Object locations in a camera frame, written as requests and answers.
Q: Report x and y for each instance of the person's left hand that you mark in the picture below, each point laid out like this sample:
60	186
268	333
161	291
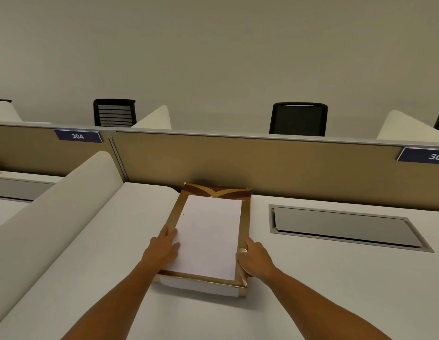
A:
159	249

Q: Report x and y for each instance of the person's right hand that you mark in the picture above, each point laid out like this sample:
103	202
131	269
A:
258	262

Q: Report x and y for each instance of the person's left thumb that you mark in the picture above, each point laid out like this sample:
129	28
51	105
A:
174	248

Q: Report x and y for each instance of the person's right thumb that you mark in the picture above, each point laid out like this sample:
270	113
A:
240	259

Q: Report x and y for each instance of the gold and brown cardboard box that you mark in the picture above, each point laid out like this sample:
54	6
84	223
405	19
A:
246	215

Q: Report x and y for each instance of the person's right forearm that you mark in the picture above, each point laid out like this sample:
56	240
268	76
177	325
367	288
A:
322	304

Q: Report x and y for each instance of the person's left forearm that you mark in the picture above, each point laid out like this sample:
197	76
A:
109	300

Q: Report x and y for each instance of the white paper stack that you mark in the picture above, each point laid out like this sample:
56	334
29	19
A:
208	237

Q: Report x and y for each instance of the long beige partition panel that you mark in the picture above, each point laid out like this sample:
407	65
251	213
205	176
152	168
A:
276	166

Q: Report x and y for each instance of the large white side divider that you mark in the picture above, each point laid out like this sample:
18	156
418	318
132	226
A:
45	215

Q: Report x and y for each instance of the blue desk number sign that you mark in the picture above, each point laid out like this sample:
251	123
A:
423	155
77	136

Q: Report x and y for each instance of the black slatted office chair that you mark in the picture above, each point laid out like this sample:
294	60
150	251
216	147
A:
115	112

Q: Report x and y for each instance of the black mesh office chair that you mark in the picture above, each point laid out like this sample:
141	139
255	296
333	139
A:
298	119

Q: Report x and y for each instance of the short beige partition panel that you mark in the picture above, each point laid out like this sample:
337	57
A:
28	148

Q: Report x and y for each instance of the silver partition post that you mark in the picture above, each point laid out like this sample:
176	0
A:
117	154

